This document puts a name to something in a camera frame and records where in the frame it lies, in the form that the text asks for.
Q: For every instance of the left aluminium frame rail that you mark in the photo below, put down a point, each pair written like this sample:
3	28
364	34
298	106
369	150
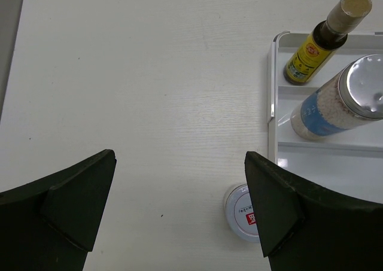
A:
10	19

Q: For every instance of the yellow sauce bottle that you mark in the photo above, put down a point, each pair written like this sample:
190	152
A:
326	38

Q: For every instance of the white three-compartment tray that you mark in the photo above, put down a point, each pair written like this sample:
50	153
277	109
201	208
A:
349	162

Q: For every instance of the left dark white-lid jar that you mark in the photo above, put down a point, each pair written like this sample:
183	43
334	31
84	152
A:
239	213

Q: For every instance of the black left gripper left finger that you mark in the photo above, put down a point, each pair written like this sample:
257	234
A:
52	223

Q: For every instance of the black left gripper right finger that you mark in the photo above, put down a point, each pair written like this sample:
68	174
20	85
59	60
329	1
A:
304	226

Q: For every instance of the silver-lid spice jar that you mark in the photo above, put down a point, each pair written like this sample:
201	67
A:
352	98

